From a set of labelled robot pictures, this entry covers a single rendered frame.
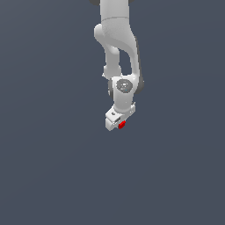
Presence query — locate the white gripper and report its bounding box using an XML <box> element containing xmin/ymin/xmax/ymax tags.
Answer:
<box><xmin>105</xmin><ymin>101</ymin><xmax>136</xmax><ymax>132</ymax></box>

